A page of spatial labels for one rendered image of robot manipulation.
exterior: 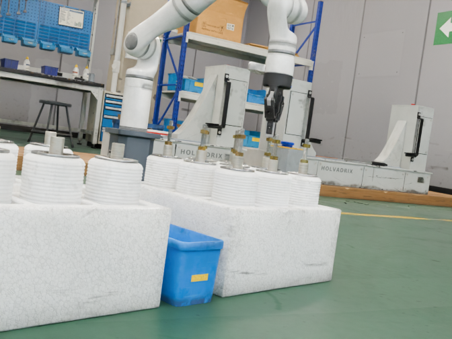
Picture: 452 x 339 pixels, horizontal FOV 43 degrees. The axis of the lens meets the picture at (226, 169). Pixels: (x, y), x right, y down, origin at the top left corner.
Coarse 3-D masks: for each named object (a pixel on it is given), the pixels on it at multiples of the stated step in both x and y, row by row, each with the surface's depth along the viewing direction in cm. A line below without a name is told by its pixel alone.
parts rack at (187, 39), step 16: (320, 16) 724; (192, 32) 640; (208, 48) 715; (224, 48) 714; (240, 48) 672; (256, 48) 683; (160, 64) 687; (304, 64) 719; (160, 80) 688; (160, 96) 688; (176, 96) 639; (192, 96) 648; (176, 112) 641; (256, 112) 760
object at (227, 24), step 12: (228, 0) 662; (240, 0) 668; (204, 12) 651; (216, 12) 659; (228, 12) 667; (240, 12) 675; (192, 24) 655; (204, 24) 653; (216, 24) 660; (228, 24) 669; (240, 24) 679; (216, 36) 663; (228, 36) 671; (240, 36) 681
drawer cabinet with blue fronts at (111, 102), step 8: (104, 96) 673; (112, 96) 675; (120, 96) 681; (104, 104) 673; (112, 104) 677; (120, 104) 682; (104, 112) 672; (112, 112) 677; (120, 112) 682; (88, 120) 718; (104, 120) 675; (88, 128) 715; (104, 128) 675; (88, 136) 712; (88, 144) 716; (96, 144) 687
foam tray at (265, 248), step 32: (160, 192) 128; (192, 224) 120; (224, 224) 114; (256, 224) 118; (288, 224) 126; (320, 224) 135; (224, 256) 114; (256, 256) 119; (288, 256) 127; (320, 256) 137; (224, 288) 114; (256, 288) 121
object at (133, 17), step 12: (120, 0) 785; (132, 0) 755; (144, 0) 763; (156, 0) 772; (132, 12) 757; (144, 12) 765; (132, 24) 759; (120, 60) 762; (132, 60) 764; (108, 72) 802; (120, 72) 760; (156, 72) 783; (108, 84) 798; (120, 84) 760; (156, 84) 785
